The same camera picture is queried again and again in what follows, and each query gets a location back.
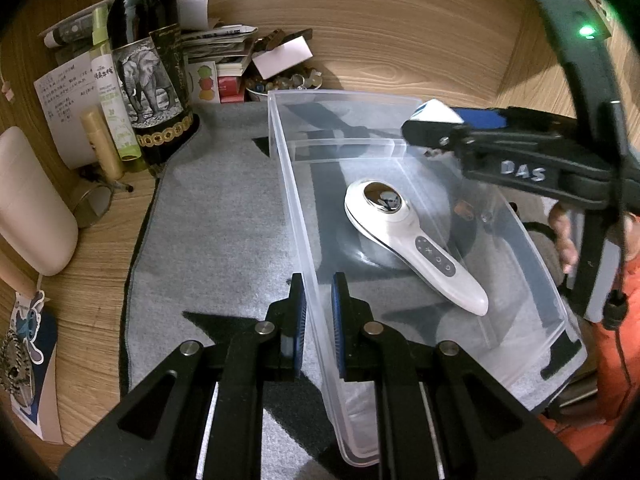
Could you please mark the bowl of small stones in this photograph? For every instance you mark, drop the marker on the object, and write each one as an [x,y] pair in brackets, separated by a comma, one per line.
[280,84]

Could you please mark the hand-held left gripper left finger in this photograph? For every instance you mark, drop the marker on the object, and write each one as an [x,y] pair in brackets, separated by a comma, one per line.
[299,325]

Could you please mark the person's right forearm orange sleeve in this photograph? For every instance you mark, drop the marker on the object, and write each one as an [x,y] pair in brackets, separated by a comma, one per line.
[620,375]

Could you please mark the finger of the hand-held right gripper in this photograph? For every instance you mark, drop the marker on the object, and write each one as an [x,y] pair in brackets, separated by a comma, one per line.
[482,117]
[520,167]

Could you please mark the rolled printed paper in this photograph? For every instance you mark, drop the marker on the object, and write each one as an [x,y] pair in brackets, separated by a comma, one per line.
[65,32]

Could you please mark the green spray bottle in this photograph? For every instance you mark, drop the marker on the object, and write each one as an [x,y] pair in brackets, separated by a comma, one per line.
[112,110]

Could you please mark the clear plastic storage bin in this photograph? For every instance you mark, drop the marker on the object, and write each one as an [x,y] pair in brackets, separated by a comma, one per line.
[320,240]

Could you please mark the beige rounded case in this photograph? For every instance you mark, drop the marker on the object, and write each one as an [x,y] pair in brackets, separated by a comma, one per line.
[30,200]

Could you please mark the blue sticker card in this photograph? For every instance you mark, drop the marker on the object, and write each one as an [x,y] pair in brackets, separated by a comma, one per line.
[42,375]

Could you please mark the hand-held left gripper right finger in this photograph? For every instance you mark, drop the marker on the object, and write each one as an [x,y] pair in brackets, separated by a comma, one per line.
[337,325]

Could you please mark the small round mirror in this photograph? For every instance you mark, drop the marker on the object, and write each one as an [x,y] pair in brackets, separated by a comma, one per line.
[92,207]

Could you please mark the fruit sticker card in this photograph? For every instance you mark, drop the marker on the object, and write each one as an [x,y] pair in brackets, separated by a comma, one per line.
[204,82]

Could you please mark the white handheld massager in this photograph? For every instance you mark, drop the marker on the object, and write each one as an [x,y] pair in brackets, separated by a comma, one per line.
[430,255]

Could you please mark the handwritten white note paper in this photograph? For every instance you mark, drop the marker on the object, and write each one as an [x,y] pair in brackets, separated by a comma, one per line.
[60,95]

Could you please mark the yellow lip balm tube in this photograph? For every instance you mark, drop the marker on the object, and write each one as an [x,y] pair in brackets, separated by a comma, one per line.
[102,145]

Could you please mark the white travel adapter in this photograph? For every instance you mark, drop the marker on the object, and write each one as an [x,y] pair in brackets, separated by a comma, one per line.
[437,110]

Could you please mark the person's right hand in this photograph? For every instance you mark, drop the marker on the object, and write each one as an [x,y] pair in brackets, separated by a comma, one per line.
[564,240]

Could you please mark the pale pink card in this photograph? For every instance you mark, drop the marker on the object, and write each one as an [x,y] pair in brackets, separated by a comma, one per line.
[282,57]

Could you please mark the small red box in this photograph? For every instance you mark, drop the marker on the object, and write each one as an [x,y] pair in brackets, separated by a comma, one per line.
[231,89]

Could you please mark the grey felt mat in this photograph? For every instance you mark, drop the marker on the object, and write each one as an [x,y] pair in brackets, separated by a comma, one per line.
[215,240]

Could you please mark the dark wine bottle elephant label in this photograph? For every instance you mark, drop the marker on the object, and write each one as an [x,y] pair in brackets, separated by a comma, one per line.
[150,85]

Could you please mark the dark brown wooden piece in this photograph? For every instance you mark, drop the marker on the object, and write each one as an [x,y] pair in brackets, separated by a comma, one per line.
[272,39]

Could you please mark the stack of folded papers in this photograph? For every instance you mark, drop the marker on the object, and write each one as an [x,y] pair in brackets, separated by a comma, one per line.
[220,42]

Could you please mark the white folded paper sheet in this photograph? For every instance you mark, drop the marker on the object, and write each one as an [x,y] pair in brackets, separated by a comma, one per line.
[195,5]

